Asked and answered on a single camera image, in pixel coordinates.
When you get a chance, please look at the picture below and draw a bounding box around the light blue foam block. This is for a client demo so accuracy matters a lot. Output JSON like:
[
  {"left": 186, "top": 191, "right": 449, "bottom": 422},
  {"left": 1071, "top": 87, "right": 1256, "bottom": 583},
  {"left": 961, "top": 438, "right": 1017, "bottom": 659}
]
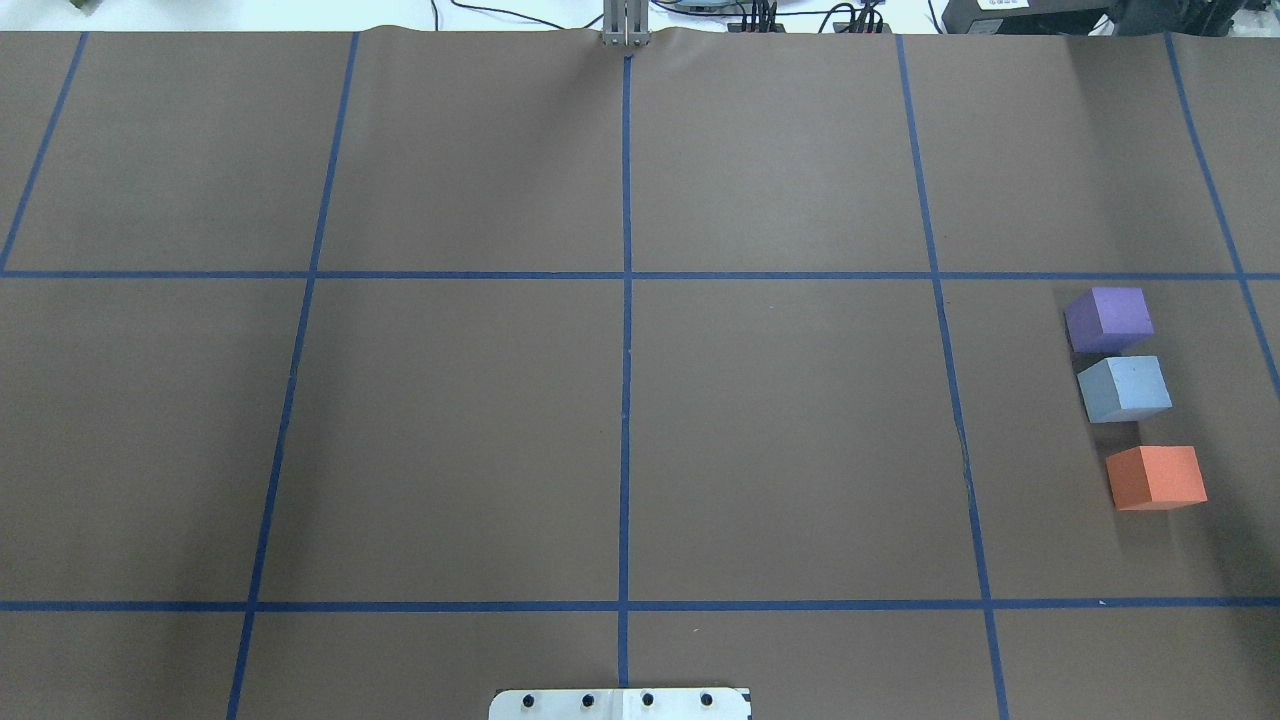
[{"left": 1076, "top": 355, "right": 1172, "bottom": 424}]

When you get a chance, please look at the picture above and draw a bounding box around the purple foam block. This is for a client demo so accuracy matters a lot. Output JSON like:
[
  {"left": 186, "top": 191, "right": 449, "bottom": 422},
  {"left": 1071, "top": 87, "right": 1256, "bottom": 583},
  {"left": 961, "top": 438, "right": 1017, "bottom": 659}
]
[{"left": 1064, "top": 286, "right": 1155, "bottom": 354}]

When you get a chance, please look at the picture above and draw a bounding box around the orange foam block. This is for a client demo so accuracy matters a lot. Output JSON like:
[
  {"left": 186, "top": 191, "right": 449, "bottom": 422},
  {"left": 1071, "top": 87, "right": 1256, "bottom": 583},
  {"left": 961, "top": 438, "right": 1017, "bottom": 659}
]
[{"left": 1103, "top": 445, "right": 1208, "bottom": 511}]

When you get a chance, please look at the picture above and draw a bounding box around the black laptop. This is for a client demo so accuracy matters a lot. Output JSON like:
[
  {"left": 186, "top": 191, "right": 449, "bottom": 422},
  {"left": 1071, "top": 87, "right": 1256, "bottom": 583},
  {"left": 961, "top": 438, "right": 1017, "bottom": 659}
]
[{"left": 940, "top": 1, "right": 1121, "bottom": 36}]

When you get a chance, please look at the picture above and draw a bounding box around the aluminium frame post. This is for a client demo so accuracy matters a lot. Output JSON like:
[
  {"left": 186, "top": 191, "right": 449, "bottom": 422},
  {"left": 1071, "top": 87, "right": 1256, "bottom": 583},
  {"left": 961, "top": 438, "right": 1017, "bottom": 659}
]
[{"left": 600, "top": 0, "right": 652, "bottom": 47}]

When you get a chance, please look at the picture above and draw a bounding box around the white camera mast pedestal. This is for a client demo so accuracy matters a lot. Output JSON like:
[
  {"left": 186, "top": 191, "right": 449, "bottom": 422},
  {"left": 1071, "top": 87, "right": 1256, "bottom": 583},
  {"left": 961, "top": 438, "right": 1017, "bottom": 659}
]
[{"left": 488, "top": 687, "right": 753, "bottom": 719}]

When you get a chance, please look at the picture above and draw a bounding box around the relay board with wires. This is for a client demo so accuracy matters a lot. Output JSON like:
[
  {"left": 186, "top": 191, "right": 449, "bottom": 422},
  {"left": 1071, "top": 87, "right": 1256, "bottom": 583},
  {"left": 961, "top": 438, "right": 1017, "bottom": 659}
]
[{"left": 727, "top": 1, "right": 891, "bottom": 35}]

